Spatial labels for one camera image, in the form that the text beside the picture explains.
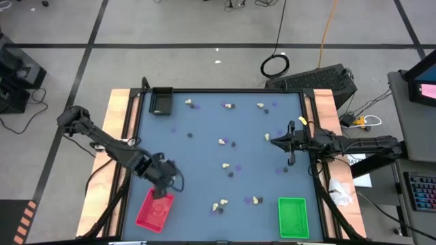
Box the grey keyboard desk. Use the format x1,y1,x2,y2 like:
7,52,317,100
394,159,436,245

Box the small black equipment box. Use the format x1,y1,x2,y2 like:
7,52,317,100
0,76,31,114

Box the green plastic basket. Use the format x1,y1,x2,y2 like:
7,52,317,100
277,197,311,240

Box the backlit black keyboard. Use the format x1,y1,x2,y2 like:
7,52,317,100
403,171,436,214

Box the black plastic basket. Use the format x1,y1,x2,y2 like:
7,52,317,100
149,86,174,116

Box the orange extension cable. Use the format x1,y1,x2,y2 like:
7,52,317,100
317,0,340,69

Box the black metal beam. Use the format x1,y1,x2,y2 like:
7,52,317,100
350,154,409,179

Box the orange striped black floor mat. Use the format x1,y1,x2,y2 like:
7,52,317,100
0,199,38,245

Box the white cable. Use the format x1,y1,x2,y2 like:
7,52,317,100
362,114,383,127

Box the red plastic basket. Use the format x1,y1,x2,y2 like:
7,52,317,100
135,188,175,234

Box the blue table mat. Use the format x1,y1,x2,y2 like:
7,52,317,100
122,92,324,242

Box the black coiled cable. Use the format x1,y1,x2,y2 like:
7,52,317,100
260,0,291,80

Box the white printed sheet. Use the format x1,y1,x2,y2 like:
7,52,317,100
347,152,374,189

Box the large black equipment case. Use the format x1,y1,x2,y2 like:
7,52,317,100
0,32,48,90

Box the grey side desk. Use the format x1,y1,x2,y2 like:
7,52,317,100
387,69,436,163

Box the black cable bundle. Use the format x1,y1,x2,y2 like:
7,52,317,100
223,0,280,10

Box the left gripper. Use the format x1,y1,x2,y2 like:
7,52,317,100
142,152,185,200

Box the black power adapter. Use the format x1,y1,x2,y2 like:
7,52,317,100
339,114,357,129

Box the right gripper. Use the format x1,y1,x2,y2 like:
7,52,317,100
271,120,316,167

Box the black computer monitor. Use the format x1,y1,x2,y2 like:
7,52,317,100
403,49,436,108

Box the crumpled white paper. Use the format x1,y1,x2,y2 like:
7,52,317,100
328,178,354,208

